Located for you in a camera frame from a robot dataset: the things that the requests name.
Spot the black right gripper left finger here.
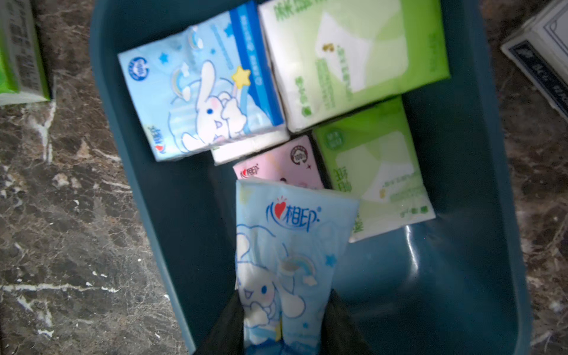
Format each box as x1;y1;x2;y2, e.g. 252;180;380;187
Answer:
194;291;245;355

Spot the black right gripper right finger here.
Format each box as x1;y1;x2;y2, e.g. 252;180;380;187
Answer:
320;290;374;355

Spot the light blue tissue pack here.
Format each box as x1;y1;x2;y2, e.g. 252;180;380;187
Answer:
118;1;285;161
235;179;359;354

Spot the green white tissue pack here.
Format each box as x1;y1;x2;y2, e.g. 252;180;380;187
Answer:
258;0;450;133

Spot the teal plastic storage box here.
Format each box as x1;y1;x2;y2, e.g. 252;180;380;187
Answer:
88;0;533;355

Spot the small white patterned box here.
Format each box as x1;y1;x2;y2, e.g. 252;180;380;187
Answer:
501;1;567;118

